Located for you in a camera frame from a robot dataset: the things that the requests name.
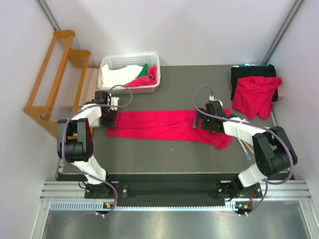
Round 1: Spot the red t-shirt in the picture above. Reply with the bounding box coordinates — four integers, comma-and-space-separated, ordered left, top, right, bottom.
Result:
232, 76, 282, 120
106, 110, 232, 150

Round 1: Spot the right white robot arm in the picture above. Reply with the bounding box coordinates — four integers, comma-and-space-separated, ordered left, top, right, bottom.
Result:
193, 100, 298, 197

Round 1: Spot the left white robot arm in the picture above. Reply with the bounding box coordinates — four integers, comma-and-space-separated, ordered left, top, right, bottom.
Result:
57, 91, 119, 198

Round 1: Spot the red t-shirt on stack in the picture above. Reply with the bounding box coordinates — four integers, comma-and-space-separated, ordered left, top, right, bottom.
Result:
232, 76, 282, 120

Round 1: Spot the white shirt in basket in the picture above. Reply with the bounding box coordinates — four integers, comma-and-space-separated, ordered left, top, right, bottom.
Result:
101, 64, 142, 88

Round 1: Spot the red shirt in basket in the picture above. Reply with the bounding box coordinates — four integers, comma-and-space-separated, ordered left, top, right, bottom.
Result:
125, 65, 158, 87

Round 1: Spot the orange marker pen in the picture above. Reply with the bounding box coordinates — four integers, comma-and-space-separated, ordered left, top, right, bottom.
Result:
243, 141, 254, 154

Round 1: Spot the grey marker pen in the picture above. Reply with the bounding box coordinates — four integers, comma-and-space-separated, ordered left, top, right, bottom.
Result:
238, 139, 251, 160

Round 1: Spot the green shirt in basket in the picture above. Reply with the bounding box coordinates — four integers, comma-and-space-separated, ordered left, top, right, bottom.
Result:
137, 64, 153, 79

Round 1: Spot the orange wooden rack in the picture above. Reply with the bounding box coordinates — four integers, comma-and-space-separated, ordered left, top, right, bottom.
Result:
23, 30, 92, 136

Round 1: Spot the white plastic basket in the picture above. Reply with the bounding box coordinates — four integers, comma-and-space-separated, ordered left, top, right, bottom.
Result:
97, 53, 160, 94

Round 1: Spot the blue folded cloth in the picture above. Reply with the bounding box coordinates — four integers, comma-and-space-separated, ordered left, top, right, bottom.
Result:
238, 63, 267, 68

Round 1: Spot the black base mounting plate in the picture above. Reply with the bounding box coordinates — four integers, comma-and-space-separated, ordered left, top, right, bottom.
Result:
84, 180, 262, 207

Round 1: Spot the beige folded cloth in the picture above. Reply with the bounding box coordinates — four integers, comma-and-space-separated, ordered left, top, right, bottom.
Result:
277, 86, 284, 100

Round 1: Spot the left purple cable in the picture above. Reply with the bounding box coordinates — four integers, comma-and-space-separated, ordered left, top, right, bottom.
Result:
61, 85, 133, 216

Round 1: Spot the purple cable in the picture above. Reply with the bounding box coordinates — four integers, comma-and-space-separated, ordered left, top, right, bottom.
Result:
193, 85, 295, 216
61, 85, 133, 216

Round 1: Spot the slotted cable duct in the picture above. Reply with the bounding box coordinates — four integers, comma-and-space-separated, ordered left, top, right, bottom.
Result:
50, 201, 249, 212

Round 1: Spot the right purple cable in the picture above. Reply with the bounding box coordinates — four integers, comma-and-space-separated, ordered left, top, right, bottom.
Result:
193, 85, 295, 216

